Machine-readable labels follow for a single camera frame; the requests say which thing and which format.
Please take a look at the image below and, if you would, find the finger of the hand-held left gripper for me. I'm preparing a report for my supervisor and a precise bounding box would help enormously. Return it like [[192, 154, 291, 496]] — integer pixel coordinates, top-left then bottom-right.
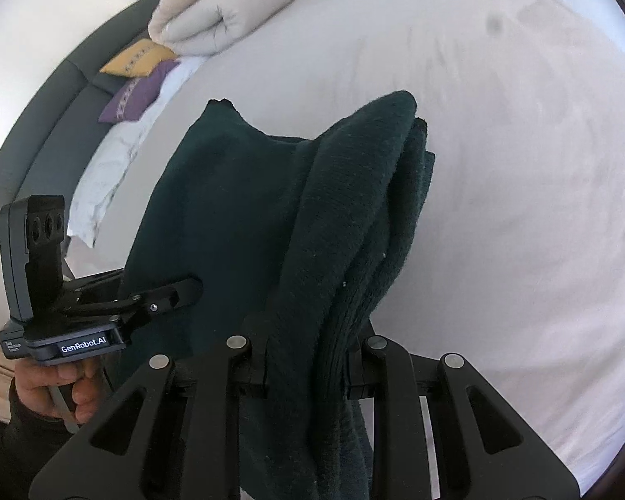
[[62, 269, 128, 307], [115, 277, 204, 335]]

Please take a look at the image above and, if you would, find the folded beige duvet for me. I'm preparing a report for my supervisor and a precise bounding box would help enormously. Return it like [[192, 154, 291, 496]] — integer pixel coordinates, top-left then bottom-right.
[[148, 0, 313, 58]]

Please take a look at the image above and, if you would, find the dark green sweater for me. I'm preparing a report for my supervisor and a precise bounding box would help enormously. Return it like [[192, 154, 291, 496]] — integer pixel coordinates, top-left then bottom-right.
[[115, 90, 437, 500]]

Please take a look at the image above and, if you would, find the person's left forearm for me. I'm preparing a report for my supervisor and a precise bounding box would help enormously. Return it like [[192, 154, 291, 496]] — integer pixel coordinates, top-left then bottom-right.
[[0, 375, 87, 500]]

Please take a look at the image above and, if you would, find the person's left hand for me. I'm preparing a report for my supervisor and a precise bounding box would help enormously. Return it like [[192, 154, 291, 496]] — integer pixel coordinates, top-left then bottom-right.
[[12, 357, 108, 425]]

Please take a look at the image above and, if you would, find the white pillow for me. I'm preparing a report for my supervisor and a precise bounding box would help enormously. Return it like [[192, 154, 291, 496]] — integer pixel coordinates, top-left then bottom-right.
[[66, 55, 209, 249]]

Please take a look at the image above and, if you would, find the white bed sheet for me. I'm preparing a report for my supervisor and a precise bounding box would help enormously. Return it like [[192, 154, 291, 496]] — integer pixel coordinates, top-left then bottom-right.
[[65, 0, 625, 500]]

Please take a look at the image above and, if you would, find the purple pillow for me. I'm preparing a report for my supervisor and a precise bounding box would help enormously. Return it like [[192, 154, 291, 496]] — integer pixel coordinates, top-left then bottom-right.
[[98, 60, 181, 125]]

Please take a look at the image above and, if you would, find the grey headboard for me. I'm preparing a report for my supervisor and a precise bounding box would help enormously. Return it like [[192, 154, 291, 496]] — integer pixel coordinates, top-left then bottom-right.
[[0, 0, 168, 243]]

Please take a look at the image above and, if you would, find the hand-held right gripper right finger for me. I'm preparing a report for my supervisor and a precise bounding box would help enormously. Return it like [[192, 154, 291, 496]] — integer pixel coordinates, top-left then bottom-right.
[[344, 322, 583, 500]]

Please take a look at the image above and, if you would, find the yellow pillow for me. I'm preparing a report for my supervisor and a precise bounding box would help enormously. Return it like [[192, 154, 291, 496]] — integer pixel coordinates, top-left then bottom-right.
[[100, 39, 178, 78]]

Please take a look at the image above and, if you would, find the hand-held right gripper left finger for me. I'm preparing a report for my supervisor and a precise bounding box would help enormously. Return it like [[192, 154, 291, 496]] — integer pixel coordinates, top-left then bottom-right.
[[28, 315, 272, 500]]

